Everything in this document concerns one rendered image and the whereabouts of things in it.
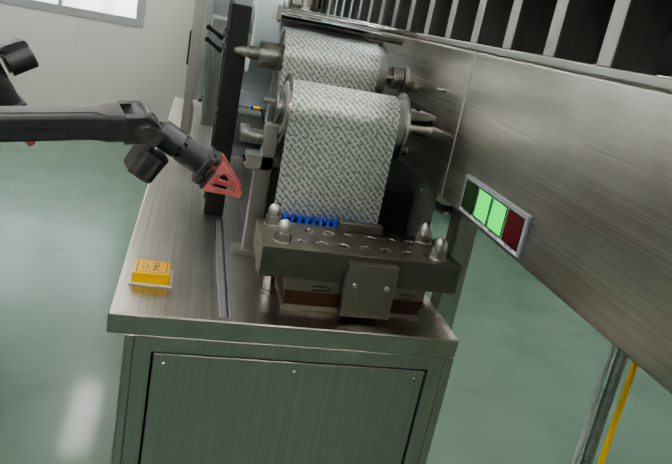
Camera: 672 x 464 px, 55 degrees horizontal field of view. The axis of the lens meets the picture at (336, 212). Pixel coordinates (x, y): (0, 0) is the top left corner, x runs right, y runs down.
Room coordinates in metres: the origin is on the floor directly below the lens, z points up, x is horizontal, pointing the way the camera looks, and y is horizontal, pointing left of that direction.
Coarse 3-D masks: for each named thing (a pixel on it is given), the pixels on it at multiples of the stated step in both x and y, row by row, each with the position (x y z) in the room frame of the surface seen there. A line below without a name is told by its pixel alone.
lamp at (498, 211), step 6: (498, 204) 1.05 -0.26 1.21; (492, 210) 1.07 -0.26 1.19; (498, 210) 1.05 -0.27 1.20; (504, 210) 1.03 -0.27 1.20; (492, 216) 1.06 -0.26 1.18; (498, 216) 1.04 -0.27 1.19; (504, 216) 1.02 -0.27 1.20; (492, 222) 1.06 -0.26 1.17; (498, 222) 1.04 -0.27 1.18; (492, 228) 1.05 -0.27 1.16; (498, 228) 1.03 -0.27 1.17; (498, 234) 1.03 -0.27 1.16
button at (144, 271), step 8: (136, 264) 1.16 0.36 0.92; (144, 264) 1.17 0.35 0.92; (152, 264) 1.18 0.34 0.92; (160, 264) 1.18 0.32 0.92; (168, 264) 1.19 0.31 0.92; (136, 272) 1.13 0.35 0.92; (144, 272) 1.13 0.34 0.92; (152, 272) 1.14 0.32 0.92; (160, 272) 1.15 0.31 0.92; (168, 272) 1.15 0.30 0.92; (136, 280) 1.13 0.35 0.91; (144, 280) 1.13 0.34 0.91; (152, 280) 1.13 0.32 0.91; (160, 280) 1.14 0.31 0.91; (168, 280) 1.14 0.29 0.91
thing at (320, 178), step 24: (288, 144) 1.32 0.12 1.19; (312, 144) 1.33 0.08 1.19; (336, 144) 1.34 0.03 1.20; (288, 168) 1.32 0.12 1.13; (312, 168) 1.33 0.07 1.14; (336, 168) 1.35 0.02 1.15; (360, 168) 1.36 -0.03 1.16; (384, 168) 1.37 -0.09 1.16; (288, 192) 1.32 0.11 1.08; (312, 192) 1.34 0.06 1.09; (336, 192) 1.35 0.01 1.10; (360, 192) 1.36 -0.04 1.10; (288, 216) 1.33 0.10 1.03; (312, 216) 1.34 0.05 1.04; (336, 216) 1.35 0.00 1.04; (360, 216) 1.36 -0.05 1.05
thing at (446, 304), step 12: (456, 216) 1.59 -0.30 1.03; (456, 228) 1.57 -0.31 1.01; (468, 228) 1.57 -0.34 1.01; (456, 240) 1.57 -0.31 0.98; (468, 240) 1.57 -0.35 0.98; (456, 252) 1.57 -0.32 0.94; (468, 252) 1.58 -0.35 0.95; (468, 264) 1.58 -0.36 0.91; (456, 288) 1.58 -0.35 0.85; (432, 300) 1.60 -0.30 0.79; (444, 300) 1.57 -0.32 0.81; (456, 300) 1.58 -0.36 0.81; (444, 312) 1.57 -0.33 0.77
